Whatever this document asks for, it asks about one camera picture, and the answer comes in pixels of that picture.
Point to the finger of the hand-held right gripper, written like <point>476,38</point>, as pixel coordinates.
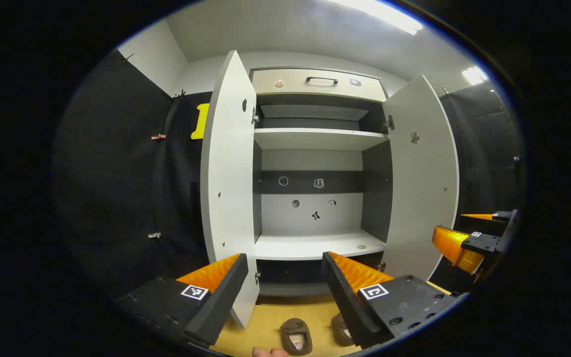
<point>501,218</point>
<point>484,243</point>

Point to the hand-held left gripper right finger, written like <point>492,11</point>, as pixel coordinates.
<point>350,307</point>

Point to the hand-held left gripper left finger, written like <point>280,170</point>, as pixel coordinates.
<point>221,302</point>

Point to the brown fuzzy shoe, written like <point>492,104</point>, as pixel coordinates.
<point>340,329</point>
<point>295,329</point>

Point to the white cabinet door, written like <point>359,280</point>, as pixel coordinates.
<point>422,198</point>
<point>228,173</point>

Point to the white and grey shoe cabinet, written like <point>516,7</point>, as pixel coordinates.
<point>310,220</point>

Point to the white cabinet shelf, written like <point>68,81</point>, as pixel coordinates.
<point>310,245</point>
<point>315,139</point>

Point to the grey cabinet shelf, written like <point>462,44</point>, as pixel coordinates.
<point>310,111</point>

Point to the beige cabinet drawer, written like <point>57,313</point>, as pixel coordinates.
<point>295,85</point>

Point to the long ceiling light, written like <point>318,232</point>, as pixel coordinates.
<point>474,75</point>

